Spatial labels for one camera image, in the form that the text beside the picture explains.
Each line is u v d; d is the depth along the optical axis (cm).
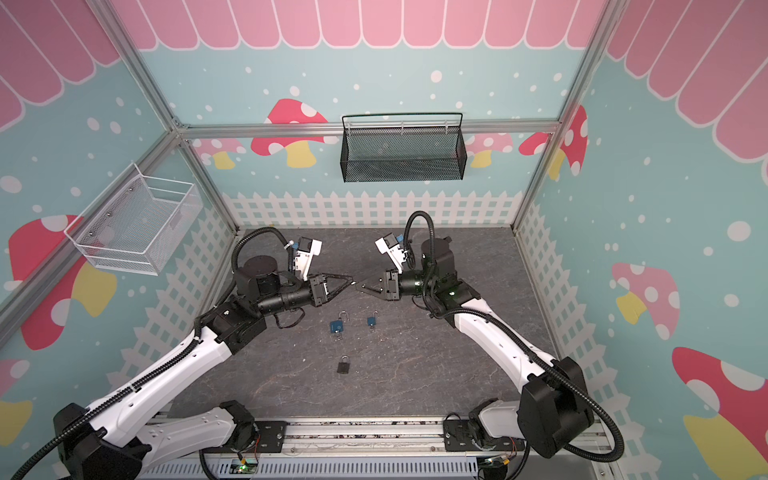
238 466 73
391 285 63
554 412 40
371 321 94
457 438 74
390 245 65
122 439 40
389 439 76
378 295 65
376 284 67
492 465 72
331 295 63
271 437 74
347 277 66
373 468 71
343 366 86
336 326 92
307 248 62
